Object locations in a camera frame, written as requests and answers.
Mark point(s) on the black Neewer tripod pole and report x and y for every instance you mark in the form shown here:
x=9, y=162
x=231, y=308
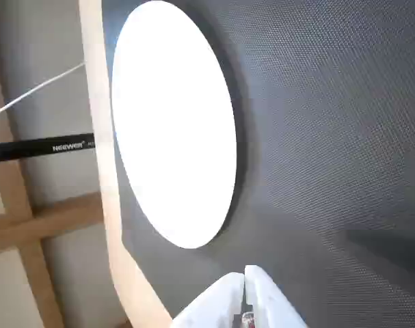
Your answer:
x=39, y=148

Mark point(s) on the dark grey table mat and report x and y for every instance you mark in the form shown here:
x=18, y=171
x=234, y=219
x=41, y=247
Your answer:
x=330, y=136

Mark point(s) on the white round paper dish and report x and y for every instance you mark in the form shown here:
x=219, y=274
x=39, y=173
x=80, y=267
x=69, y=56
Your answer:
x=173, y=123

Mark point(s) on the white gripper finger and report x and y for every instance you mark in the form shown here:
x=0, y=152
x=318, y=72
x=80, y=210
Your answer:
x=272, y=304
x=214, y=300

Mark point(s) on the wooden floor frame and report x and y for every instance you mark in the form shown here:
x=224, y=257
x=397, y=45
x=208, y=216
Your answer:
x=19, y=225

